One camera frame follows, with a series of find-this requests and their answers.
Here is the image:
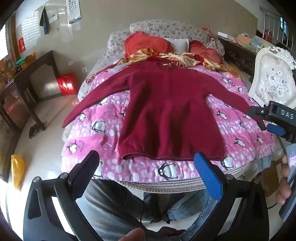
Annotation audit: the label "wooden stool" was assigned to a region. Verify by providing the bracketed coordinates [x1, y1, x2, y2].
[261, 159, 284, 198]

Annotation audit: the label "dark floor cloth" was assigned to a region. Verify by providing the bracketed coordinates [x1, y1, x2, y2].
[29, 124, 40, 140]

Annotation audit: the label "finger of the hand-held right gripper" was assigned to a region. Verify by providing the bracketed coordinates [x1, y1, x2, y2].
[247, 105, 273, 131]
[266, 123, 296, 142]

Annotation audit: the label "golden orange quilt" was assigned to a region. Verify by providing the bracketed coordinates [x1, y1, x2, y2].
[113, 47, 241, 77]

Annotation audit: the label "person's blue jeans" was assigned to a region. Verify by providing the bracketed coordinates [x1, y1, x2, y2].
[162, 185, 219, 241]

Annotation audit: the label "person's right hand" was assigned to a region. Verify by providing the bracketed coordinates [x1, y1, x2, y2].
[275, 155, 291, 205]

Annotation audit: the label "dark hanging cloth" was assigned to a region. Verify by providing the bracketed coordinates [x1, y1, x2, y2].
[39, 7, 50, 35]

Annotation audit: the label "red heart cushion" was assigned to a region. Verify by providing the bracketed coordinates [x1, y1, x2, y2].
[189, 40, 223, 65]
[124, 31, 174, 58]

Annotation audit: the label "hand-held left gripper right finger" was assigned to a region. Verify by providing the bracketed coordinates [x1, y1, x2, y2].
[194, 152, 271, 241]

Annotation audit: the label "white ornate chair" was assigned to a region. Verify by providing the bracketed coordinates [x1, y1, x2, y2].
[247, 46, 296, 121]

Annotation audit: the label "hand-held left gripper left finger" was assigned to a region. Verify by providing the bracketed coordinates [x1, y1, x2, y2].
[23, 150, 103, 241]

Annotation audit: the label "white pillow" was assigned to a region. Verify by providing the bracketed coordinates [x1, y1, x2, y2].
[165, 38, 190, 54]

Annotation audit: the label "red gift bag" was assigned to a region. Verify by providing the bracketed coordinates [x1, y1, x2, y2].
[56, 73, 77, 95]

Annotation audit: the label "metal railing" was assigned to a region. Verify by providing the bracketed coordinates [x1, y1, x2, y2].
[259, 6, 290, 47]

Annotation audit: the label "long floral grey pillow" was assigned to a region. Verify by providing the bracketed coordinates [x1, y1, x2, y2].
[129, 20, 210, 44]

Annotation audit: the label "dark red sweater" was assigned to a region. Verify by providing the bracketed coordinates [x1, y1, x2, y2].
[62, 57, 266, 161]

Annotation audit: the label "wall calendar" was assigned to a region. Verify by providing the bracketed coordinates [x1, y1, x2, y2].
[66, 0, 82, 24]

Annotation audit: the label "yellow shopping bag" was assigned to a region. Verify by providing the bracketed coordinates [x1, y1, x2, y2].
[22, 52, 38, 69]

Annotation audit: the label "yellow plastic bag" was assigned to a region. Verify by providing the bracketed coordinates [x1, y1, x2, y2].
[11, 154, 26, 191]

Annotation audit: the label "black cable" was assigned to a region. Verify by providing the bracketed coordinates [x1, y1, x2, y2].
[138, 196, 154, 232]

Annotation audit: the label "person's left hand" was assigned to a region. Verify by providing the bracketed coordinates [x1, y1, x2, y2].
[120, 228, 147, 241]

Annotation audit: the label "cardboard box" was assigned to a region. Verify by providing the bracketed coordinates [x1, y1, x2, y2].
[237, 34, 252, 46]

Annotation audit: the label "pink penguin blanket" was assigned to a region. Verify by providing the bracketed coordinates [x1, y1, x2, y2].
[61, 62, 278, 181]

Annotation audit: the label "dark carved nightstand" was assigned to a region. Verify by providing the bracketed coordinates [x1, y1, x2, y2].
[218, 36, 262, 80]

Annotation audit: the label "glass block window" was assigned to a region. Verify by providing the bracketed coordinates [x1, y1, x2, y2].
[21, 11, 40, 49]

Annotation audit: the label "dark wooden desk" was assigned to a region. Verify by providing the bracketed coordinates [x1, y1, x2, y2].
[0, 50, 60, 132]

